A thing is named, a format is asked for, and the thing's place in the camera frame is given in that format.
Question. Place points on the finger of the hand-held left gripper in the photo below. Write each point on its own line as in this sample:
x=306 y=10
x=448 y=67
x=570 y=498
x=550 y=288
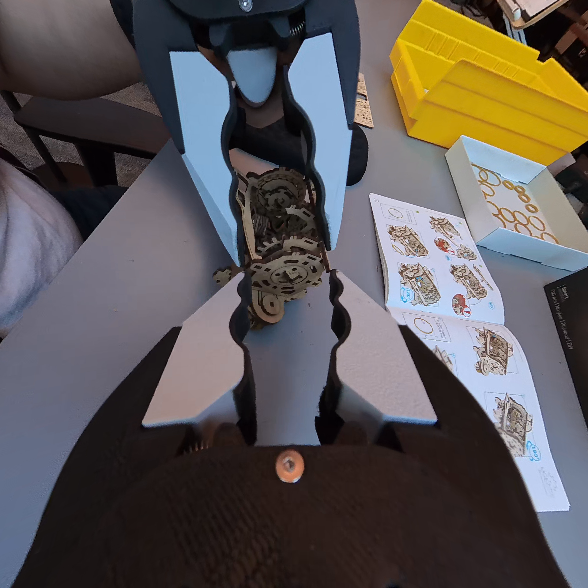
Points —
x=326 y=138
x=202 y=138

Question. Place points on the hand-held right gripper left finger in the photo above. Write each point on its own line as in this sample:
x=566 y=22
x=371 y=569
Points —
x=202 y=372

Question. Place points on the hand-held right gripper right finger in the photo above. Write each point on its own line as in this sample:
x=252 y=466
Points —
x=381 y=367

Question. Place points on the wooden mechanical gear model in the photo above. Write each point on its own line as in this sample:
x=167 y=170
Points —
x=285 y=275

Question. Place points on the person's left forearm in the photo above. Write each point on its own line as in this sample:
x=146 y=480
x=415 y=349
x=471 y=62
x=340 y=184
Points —
x=59 y=50

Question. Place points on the black textured pad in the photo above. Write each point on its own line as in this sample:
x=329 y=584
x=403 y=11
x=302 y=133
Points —
x=357 y=158

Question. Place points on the laser-cut wooden parts sheet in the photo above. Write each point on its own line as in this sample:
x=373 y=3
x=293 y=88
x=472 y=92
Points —
x=364 y=103

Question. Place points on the white instruction booklet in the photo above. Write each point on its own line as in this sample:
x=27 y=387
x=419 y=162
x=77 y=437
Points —
x=441 y=275

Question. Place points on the yellow plastic bin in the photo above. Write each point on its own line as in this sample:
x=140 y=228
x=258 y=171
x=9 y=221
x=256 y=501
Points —
x=482 y=105

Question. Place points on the white cardboard box tray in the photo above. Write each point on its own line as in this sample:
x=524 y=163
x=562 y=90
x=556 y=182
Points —
x=519 y=250

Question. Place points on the black product box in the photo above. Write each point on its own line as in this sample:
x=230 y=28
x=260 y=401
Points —
x=572 y=330

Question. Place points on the pile of rubber bands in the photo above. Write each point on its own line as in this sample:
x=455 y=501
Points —
x=514 y=216

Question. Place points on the white printed sign board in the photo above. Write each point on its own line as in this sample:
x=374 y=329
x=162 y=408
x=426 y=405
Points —
x=528 y=9

